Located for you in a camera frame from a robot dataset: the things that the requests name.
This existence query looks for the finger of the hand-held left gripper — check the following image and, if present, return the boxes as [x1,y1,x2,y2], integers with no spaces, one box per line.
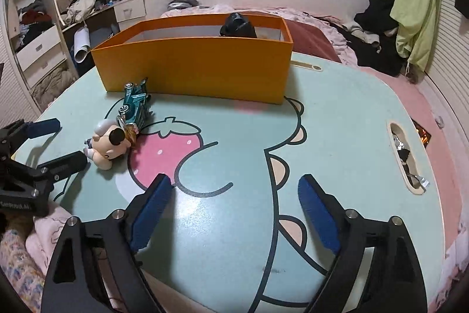
[38,151,89,182]
[15,118,61,141]

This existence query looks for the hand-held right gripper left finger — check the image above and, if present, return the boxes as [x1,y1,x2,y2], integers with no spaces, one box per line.
[42,173,173,313]

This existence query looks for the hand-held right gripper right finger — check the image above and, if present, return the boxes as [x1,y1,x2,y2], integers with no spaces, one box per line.
[298,174,427,313]

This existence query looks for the beige doll figurine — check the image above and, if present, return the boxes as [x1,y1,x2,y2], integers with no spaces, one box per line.
[84,119,138,170]

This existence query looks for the orange cardboard box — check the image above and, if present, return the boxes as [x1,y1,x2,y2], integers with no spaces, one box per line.
[90,14,294,104]

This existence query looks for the black lace-trimmed cloth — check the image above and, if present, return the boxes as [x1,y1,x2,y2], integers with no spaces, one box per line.
[220,13,259,38]

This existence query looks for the grey folded quilt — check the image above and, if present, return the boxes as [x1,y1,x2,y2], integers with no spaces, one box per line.
[31,69,77,104]

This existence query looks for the colourful crochet blanket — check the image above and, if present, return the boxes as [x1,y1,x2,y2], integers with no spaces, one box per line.
[0,229,46,313]

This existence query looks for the white drawer cabinet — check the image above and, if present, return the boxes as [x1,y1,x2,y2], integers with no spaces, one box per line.
[15,23,70,81]

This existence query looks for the teal toy car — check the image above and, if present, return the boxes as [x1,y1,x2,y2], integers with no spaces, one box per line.
[116,77,152,134]

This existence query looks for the rolled white paper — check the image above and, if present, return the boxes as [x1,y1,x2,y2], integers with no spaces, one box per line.
[73,28,91,64]

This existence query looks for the small metal clips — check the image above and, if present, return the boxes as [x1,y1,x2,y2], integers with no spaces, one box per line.
[393,131,429,189]

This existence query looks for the red and dark clothes pile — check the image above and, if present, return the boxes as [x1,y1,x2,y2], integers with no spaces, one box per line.
[16,0,54,26]

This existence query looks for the white plush bag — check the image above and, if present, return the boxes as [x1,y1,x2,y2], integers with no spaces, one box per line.
[60,0,96,24]

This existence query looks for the white desk drawer unit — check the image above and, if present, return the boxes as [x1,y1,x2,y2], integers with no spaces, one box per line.
[113,0,147,22]

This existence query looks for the pink bedsheet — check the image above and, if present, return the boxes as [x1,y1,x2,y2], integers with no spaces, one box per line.
[366,69,468,262]

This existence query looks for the black clothes pile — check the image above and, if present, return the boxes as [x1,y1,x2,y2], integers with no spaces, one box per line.
[341,0,409,77]

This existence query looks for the red blanket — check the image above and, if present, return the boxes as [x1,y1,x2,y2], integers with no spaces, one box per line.
[288,20,341,62]

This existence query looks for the grey bag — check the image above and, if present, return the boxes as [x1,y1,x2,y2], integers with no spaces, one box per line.
[166,0,200,11]

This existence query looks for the beige garment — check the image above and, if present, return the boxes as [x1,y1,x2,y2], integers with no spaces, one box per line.
[342,20,382,46]

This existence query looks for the green hanging cloth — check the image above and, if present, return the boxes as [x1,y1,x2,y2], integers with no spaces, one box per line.
[390,0,440,73]

